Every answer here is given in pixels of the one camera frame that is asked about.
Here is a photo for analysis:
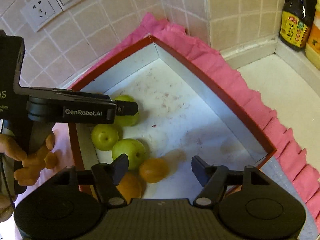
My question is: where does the white double wall socket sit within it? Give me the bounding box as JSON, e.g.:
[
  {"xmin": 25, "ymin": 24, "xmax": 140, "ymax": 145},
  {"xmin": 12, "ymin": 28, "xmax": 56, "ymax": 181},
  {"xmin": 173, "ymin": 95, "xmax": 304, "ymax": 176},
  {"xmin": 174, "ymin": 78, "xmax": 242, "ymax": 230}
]
[{"xmin": 21, "ymin": 0, "xmax": 62, "ymax": 33}]

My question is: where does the red box white inside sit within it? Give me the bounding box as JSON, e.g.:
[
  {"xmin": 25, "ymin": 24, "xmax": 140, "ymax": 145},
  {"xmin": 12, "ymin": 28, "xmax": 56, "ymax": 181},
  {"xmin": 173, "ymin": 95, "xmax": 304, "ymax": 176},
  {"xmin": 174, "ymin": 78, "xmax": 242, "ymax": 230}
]
[{"xmin": 71, "ymin": 36, "xmax": 276, "ymax": 200}]

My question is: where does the person's left hand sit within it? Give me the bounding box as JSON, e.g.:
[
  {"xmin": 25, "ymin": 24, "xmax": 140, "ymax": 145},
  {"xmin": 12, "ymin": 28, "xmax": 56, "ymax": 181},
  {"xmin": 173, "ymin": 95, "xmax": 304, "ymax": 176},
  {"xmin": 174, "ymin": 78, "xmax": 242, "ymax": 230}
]
[{"xmin": 0, "ymin": 129, "xmax": 59, "ymax": 223}]

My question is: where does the mandarin orange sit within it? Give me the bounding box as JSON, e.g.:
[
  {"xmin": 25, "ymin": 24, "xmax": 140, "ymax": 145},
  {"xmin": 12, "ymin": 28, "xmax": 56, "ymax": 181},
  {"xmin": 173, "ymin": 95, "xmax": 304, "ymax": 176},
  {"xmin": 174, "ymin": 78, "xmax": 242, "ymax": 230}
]
[{"xmin": 138, "ymin": 158, "xmax": 170, "ymax": 184}]

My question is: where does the large green apple front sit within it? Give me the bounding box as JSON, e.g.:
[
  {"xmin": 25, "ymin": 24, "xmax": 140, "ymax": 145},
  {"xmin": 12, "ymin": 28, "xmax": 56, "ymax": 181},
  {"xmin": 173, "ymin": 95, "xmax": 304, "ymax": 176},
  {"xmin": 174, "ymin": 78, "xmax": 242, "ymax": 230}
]
[{"xmin": 112, "ymin": 138, "xmax": 149, "ymax": 170}]

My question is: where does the pink cloth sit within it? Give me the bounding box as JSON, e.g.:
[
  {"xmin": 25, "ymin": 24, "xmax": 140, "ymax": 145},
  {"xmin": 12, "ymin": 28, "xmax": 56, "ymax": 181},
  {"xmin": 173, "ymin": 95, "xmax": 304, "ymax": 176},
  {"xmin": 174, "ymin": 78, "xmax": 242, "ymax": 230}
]
[{"xmin": 0, "ymin": 12, "xmax": 320, "ymax": 240}]

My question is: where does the yellow oil bottle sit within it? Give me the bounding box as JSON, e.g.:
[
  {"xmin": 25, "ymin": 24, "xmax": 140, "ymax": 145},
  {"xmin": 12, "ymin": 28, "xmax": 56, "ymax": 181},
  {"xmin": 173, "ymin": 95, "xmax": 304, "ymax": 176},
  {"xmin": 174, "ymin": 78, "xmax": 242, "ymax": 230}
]
[{"xmin": 305, "ymin": 0, "xmax": 320, "ymax": 69}]

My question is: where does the large orange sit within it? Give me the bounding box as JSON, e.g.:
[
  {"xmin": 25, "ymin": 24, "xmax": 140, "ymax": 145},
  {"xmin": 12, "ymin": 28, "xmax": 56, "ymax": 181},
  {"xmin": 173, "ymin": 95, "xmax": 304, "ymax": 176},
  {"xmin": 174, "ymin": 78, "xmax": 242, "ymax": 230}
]
[{"xmin": 116, "ymin": 171, "xmax": 142, "ymax": 204}]

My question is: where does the dark soy sauce bottle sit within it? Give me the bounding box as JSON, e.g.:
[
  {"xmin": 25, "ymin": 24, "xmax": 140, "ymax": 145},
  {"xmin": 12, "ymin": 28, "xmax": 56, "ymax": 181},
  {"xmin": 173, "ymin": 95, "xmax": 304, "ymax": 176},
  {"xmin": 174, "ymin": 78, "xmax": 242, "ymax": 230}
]
[{"xmin": 279, "ymin": 0, "xmax": 317, "ymax": 51}]

